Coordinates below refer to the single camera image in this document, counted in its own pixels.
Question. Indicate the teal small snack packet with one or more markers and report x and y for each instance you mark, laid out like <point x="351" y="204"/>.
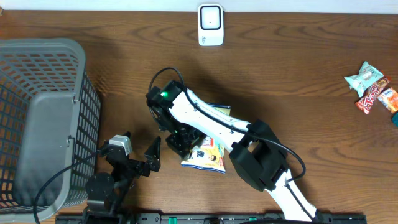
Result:
<point x="366" y="76"/>

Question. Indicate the yellow snack bag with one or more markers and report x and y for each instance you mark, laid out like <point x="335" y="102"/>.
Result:
<point x="209" y="156"/>

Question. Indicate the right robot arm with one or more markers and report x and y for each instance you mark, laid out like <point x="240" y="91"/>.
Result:
<point x="255" y="152"/>

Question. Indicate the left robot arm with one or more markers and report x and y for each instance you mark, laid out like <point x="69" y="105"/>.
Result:
<point x="106" y="191"/>

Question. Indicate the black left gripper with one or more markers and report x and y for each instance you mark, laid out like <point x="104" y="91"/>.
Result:
<point x="153" y="156"/>

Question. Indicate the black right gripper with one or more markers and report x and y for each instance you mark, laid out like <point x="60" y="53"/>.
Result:
<point x="178" y="146"/>

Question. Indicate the orange chocolate bar wrapper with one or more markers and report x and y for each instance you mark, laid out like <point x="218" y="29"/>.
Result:
<point x="367" y="101"/>

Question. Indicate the blue mouthwash bottle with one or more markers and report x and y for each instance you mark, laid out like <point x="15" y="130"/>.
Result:
<point x="394" y="119"/>

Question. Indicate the grey plastic basket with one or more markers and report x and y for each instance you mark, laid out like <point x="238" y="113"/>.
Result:
<point x="50" y="114"/>

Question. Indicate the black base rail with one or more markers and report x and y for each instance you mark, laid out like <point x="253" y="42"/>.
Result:
<point x="155" y="218"/>

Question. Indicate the white barcode scanner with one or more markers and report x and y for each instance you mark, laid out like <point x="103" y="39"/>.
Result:
<point x="210" y="25"/>

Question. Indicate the orange small snack packet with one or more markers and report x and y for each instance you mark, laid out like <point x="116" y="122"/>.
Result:
<point x="389" y="99"/>

